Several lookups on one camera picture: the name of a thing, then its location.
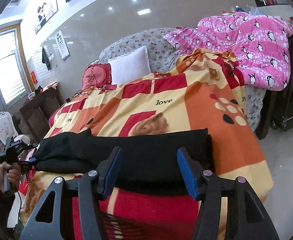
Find dark cloth hanging on wall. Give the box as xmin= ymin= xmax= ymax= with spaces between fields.
xmin=42 ymin=47 xmax=51 ymax=71

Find pink penguin quilt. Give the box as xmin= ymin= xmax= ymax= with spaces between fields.
xmin=164 ymin=12 xmax=293 ymax=91

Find red ruffled cushion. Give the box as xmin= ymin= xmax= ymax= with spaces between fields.
xmin=82 ymin=63 xmax=112 ymax=90

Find white ornate chair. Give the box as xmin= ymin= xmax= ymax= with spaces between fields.
xmin=0 ymin=112 xmax=30 ymax=145

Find dark wooden desk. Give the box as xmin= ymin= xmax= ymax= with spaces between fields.
xmin=12 ymin=87 xmax=64 ymax=142

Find white square pillow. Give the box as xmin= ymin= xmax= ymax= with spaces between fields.
xmin=108 ymin=46 xmax=151 ymax=85

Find wedding photo on wall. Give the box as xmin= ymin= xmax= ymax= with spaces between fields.
xmin=34 ymin=0 xmax=58 ymax=34

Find orange red love blanket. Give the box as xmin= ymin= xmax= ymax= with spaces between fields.
xmin=20 ymin=48 xmax=274 ymax=240

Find eye chart wall poster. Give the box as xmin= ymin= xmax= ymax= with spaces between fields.
xmin=55 ymin=30 xmax=70 ymax=61

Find person's left hand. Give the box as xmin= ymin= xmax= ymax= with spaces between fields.
xmin=0 ymin=162 xmax=21 ymax=192

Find black knit pants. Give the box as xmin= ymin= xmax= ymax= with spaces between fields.
xmin=33 ymin=128 xmax=215 ymax=195

